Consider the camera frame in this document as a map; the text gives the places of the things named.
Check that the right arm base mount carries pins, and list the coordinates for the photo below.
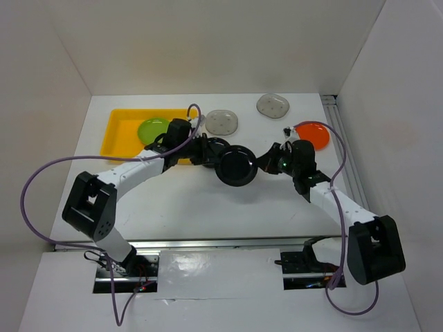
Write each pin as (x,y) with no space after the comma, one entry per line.
(301,270)

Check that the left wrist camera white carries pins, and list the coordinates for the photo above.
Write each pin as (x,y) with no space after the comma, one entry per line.
(197,122)

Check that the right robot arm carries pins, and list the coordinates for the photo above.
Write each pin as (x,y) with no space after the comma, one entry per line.
(374,249)

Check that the aluminium rail front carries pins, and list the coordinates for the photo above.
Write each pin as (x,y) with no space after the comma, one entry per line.
(218,244)

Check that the yellow plastic bin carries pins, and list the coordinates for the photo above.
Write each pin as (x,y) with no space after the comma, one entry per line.
(121,138)

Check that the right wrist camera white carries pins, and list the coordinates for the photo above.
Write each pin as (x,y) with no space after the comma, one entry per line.
(290,134)

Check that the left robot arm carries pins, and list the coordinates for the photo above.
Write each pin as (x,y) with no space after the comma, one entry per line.
(91,205)

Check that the grey translucent plate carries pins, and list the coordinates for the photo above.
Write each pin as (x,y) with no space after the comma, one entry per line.
(221,122)
(272,106)

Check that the grey translucent plate left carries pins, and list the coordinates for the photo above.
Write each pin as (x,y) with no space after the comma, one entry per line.
(221,122)

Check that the orange plate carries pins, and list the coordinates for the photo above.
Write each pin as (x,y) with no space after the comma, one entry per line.
(316,134)

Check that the black plate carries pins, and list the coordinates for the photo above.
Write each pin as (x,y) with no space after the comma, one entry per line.
(211,151)
(236,166)

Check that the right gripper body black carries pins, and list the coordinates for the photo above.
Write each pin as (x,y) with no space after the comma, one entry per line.
(286,166)

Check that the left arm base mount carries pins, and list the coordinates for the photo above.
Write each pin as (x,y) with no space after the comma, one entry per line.
(142,277)

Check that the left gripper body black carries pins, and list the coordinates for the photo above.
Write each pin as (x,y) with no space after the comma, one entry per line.
(192,148)

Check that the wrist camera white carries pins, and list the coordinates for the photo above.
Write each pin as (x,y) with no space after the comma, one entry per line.
(197,122)
(290,134)

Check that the grey translucent plate right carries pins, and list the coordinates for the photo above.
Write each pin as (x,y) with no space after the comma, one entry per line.
(272,106)

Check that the green plate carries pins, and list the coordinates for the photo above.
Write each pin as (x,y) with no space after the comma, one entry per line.
(150,129)

